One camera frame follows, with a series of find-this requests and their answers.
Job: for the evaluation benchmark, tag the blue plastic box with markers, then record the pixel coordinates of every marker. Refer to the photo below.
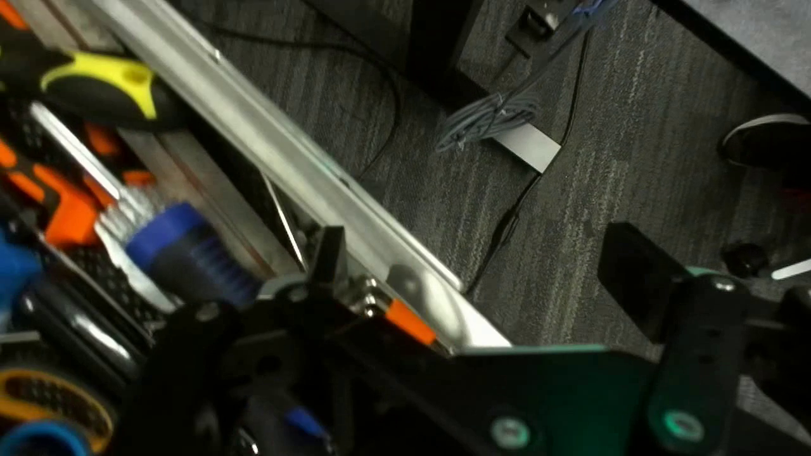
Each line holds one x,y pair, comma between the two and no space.
15,269

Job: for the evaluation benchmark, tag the blue round tool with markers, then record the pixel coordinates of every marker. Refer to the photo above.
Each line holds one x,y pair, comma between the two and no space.
41,443

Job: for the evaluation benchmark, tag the yellow tape roll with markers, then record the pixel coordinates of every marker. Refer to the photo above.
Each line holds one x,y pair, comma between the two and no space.
52,401

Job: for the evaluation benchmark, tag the grey floor plate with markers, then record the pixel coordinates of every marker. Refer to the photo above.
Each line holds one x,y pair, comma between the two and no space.
527,149

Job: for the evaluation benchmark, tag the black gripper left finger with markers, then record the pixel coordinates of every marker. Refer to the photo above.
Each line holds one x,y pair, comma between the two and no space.
326,261

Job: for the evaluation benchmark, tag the orange black hand tool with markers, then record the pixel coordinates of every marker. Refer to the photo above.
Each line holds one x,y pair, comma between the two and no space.
52,198

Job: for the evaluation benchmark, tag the yellow black screwdriver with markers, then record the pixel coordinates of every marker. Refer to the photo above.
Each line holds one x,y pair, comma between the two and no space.
101,85

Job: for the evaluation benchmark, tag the grey metal cabinet drawer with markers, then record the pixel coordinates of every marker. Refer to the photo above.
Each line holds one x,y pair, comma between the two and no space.
279,153

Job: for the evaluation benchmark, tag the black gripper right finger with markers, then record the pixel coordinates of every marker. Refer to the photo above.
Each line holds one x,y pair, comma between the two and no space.
674,337

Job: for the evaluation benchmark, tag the black shoe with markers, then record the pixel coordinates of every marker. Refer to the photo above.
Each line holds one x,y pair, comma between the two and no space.
769,140

